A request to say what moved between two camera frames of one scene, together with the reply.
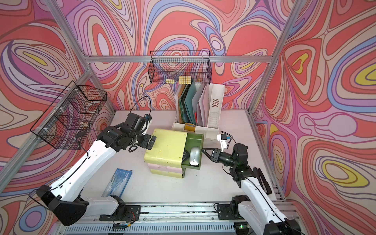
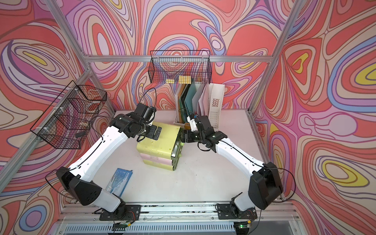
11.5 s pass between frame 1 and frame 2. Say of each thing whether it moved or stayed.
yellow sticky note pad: stayed
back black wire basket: stayed
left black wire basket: stayed
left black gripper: moved
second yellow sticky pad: stayed
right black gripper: moved
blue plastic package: stayed
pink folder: stayed
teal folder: stayed
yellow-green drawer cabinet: moved
